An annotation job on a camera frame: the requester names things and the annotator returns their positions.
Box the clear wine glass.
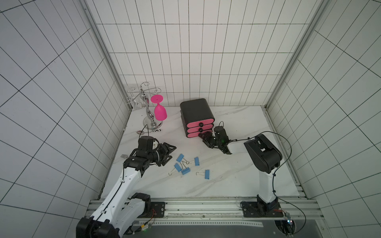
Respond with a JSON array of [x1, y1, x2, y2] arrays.
[[127, 87, 147, 111]]

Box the pink drawer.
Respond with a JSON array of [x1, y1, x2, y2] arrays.
[[187, 119, 214, 128], [187, 132, 204, 138], [187, 124, 213, 133]]

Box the pink bottom drawer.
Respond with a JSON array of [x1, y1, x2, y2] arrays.
[[187, 132, 204, 138]]

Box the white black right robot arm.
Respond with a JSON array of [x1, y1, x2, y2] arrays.
[[198, 132, 283, 213]]

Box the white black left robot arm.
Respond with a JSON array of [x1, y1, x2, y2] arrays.
[[75, 136, 176, 238]]

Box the black drawer cabinet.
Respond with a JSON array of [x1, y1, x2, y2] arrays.
[[180, 98, 215, 136]]

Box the magenta plastic wine glass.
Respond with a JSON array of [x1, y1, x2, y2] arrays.
[[151, 94, 167, 121]]

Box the chrome glass rack stand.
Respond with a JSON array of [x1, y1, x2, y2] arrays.
[[137, 81, 163, 131]]

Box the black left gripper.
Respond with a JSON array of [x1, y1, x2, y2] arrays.
[[147, 142, 177, 167]]

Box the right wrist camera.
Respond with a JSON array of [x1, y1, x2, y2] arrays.
[[214, 126, 228, 139]]

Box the pink top drawer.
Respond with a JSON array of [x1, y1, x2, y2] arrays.
[[187, 119, 214, 128]]

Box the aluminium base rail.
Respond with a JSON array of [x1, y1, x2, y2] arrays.
[[83, 196, 328, 228]]

